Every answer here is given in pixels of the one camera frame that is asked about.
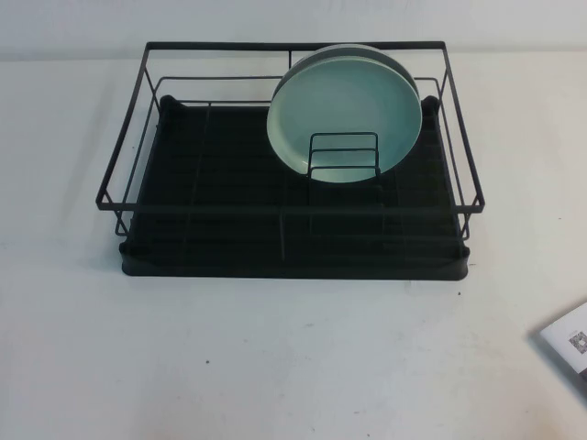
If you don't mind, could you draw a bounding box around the teal round plate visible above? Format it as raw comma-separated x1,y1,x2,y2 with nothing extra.
266,60,424,177

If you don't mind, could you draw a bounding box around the white booklet with QR code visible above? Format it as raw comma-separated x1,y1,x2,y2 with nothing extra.
531,302,587,377

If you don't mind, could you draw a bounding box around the grey round plate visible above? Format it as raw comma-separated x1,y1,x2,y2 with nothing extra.
292,43,419,100

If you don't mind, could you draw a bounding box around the black plastic drain tray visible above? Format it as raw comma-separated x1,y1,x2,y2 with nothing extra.
117,93,471,280

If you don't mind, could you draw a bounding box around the black wire dish rack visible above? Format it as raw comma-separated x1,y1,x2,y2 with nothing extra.
94,40,487,242

